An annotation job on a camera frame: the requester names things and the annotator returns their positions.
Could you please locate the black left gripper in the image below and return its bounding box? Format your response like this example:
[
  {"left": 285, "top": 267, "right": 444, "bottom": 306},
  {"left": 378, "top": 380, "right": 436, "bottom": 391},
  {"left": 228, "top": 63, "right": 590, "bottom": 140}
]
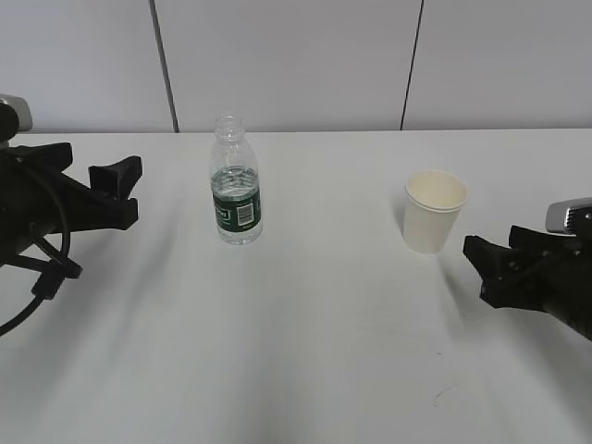
[{"left": 1, "top": 142, "right": 142, "bottom": 268}]

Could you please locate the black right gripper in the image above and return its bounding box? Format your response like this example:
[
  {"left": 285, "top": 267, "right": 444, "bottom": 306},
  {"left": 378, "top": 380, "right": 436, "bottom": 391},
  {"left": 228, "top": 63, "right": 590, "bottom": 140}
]
[{"left": 462, "top": 226, "right": 591, "bottom": 339}]

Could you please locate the white paper cup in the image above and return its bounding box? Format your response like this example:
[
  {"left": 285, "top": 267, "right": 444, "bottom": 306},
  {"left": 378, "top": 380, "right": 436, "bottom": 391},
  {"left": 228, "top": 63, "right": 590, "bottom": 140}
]
[{"left": 402, "top": 169, "right": 468, "bottom": 254}]

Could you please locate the clear green-label water bottle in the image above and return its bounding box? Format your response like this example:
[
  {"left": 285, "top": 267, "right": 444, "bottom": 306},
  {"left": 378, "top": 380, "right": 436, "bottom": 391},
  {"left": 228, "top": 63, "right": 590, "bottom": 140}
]
[{"left": 209, "top": 115, "right": 263, "bottom": 245}]

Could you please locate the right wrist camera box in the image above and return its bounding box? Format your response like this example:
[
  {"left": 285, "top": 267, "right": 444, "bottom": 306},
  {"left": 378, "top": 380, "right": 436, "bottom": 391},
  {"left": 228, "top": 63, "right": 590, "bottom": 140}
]
[{"left": 545, "top": 197, "right": 591, "bottom": 235}]

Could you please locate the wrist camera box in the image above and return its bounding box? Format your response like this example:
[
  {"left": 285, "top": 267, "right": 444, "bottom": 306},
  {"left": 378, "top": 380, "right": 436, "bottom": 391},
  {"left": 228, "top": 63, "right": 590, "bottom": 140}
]
[
  {"left": 545, "top": 197, "right": 591, "bottom": 235},
  {"left": 0, "top": 93, "right": 33, "bottom": 142}
]

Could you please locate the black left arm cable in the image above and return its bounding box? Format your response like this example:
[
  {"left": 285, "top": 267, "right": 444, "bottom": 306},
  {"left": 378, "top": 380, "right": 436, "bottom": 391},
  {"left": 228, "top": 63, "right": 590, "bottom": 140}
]
[{"left": 0, "top": 156, "right": 83, "bottom": 338}]

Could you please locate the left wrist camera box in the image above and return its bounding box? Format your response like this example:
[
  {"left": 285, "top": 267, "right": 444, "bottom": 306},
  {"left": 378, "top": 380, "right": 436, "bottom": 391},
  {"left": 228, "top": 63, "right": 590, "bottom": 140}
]
[{"left": 0, "top": 93, "right": 33, "bottom": 142}]

